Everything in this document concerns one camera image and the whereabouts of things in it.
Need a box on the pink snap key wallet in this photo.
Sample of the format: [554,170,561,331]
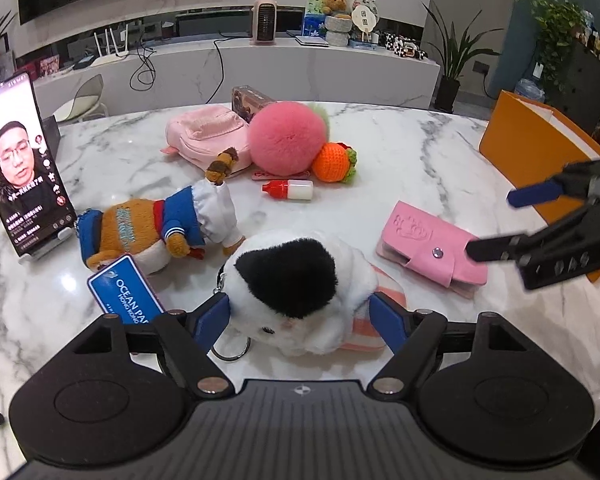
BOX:
[376,201,488,301]

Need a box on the pink fluffy ball plush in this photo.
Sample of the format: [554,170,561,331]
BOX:
[248,101,331,173]

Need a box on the dark cabinet with ivy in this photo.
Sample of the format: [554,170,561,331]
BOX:
[530,0,600,92]

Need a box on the pink striped cloth pouch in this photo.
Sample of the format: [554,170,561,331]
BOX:
[337,265,408,354]

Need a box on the white router with antennas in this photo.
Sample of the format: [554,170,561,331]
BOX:
[92,29,131,67]

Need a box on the white chair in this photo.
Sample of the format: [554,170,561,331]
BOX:
[55,74,110,123]

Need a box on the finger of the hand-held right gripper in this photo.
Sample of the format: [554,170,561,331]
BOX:
[466,195,600,291]
[507,156,600,209]

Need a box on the grey drawer cabinet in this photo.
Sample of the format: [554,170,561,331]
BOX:
[555,35,600,136]

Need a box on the tall leafy plant black pot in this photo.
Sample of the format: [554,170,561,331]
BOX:
[422,2,502,113]

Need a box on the metal key ring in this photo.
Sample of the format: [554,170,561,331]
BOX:
[211,335,252,362]

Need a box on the blue water jug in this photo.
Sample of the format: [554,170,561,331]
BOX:
[514,77,546,106]

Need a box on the brown teddy bear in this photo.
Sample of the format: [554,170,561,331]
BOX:
[322,0,353,21]

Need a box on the blue rectangular tag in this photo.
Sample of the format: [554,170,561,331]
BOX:
[87,254,165,328]

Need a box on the black power cable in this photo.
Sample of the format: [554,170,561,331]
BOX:
[129,35,253,106]

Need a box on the brown plush dog blue jacket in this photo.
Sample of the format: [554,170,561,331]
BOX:
[77,147,246,276]

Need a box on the white phone stand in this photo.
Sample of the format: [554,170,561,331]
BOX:
[17,230,77,264]

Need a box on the green landscape painting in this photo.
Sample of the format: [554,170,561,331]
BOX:
[304,0,331,38]

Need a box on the orange crocheted fruit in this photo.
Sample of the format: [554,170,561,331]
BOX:
[311,142,358,184]

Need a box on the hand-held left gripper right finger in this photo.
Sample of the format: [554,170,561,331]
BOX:
[368,292,531,397]

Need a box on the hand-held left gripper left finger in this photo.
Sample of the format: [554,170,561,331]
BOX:
[72,292,233,399]

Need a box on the black and white plush cat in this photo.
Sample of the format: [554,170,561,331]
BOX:
[219,230,378,358]

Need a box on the smartphone with lit screen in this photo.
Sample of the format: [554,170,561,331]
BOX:
[0,71,78,258]

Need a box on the white bottle red cap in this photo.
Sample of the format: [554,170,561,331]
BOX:
[261,179,314,203]

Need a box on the orange cardboard box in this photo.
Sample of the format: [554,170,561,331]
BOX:
[479,90,600,282]

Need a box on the black and white checkered toy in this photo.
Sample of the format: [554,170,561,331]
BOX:
[382,32,429,62]

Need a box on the pink mini backpack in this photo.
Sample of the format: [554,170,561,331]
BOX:
[161,105,253,177]

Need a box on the round white paper fan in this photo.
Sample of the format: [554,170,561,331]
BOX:
[351,2,381,45]

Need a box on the brown printed box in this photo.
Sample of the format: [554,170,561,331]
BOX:
[231,86,273,123]

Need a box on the white marble media console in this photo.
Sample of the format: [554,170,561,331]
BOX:
[30,35,441,111]

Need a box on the pink space heater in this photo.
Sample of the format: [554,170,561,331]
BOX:
[250,0,287,47]

